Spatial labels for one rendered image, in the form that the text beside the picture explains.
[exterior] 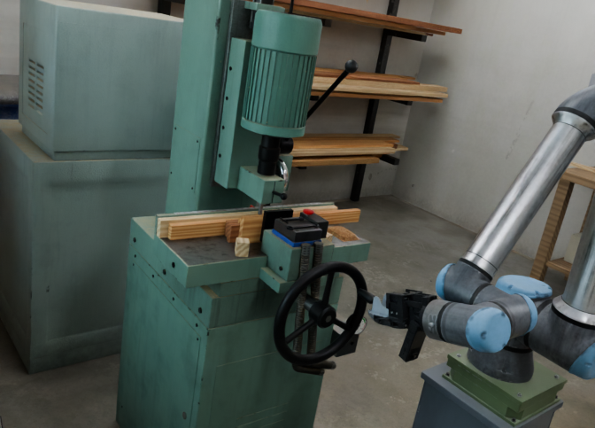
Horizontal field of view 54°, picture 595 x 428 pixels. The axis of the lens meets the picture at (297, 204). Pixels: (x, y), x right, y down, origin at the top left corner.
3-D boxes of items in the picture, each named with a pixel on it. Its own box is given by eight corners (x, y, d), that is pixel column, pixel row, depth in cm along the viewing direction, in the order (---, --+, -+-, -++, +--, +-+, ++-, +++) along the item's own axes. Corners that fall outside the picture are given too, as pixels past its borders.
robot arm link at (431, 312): (463, 338, 132) (435, 346, 127) (446, 334, 136) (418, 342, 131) (462, 299, 132) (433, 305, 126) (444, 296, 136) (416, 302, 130)
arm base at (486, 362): (495, 342, 187) (504, 315, 184) (545, 377, 172) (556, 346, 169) (453, 351, 177) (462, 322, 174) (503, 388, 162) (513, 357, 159)
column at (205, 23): (190, 241, 180) (218, -4, 158) (162, 215, 197) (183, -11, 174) (252, 235, 193) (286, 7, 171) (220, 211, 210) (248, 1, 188)
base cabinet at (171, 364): (179, 541, 172) (206, 330, 150) (113, 420, 215) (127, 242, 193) (302, 489, 199) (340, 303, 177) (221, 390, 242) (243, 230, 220)
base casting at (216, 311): (206, 330, 151) (211, 298, 148) (127, 242, 194) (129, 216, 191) (339, 302, 177) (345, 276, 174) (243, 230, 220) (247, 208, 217)
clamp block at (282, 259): (285, 282, 148) (290, 250, 145) (257, 260, 158) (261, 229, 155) (330, 275, 156) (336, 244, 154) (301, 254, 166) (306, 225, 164)
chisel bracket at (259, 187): (260, 209, 162) (265, 180, 159) (235, 193, 172) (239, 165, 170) (282, 208, 166) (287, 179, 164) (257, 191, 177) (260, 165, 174)
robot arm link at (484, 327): (514, 349, 123) (485, 360, 117) (466, 338, 133) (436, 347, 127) (513, 304, 122) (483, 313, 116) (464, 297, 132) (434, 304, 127)
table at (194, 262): (201, 307, 135) (204, 284, 133) (150, 253, 158) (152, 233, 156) (389, 274, 171) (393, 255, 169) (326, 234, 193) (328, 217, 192)
